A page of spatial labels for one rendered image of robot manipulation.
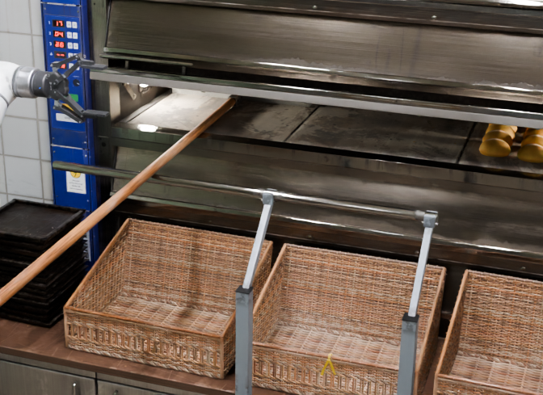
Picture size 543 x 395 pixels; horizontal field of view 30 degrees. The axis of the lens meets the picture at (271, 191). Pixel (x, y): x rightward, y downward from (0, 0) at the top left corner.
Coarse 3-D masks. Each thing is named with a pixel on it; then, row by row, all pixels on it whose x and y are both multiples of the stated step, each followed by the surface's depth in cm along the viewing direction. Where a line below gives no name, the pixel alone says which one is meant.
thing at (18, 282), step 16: (224, 112) 365; (176, 144) 327; (160, 160) 314; (144, 176) 302; (128, 192) 291; (112, 208) 282; (80, 224) 267; (64, 240) 258; (48, 256) 250; (32, 272) 243; (16, 288) 236; (0, 304) 229
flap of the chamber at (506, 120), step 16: (112, 80) 328; (128, 80) 326; (144, 80) 325; (160, 80) 323; (240, 80) 334; (256, 96) 314; (272, 96) 313; (288, 96) 311; (304, 96) 310; (320, 96) 308; (400, 112) 302; (416, 112) 300; (432, 112) 299; (448, 112) 297; (464, 112) 296
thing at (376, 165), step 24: (168, 144) 347; (192, 144) 344; (216, 144) 341; (240, 144) 339; (264, 144) 337; (288, 144) 338; (360, 168) 328; (384, 168) 325; (408, 168) 323; (432, 168) 320; (456, 168) 319; (480, 168) 319
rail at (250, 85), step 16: (176, 80) 322; (192, 80) 320; (208, 80) 318; (224, 80) 317; (336, 96) 307; (352, 96) 305; (368, 96) 304; (384, 96) 302; (480, 112) 294; (496, 112) 293; (512, 112) 292; (528, 112) 290
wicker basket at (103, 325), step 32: (128, 224) 359; (160, 224) 356; (128, 256) 361; (160, 256) 357; (224, 256) 350; (96, 288) 343; (128, 288) 362; (160, 288) 358; (192, 288) 354; (224, 288) 351; (256, 288) 334; (64, 320) 325; (96, 320) 321; (128, 320) 317; (160, 320) 345; (192, 320) 346; (224, 320) 346; (96, 352) 326; (128, 352) 321; (160, 352) 317; (192, 352) 327; (224, 352) 311
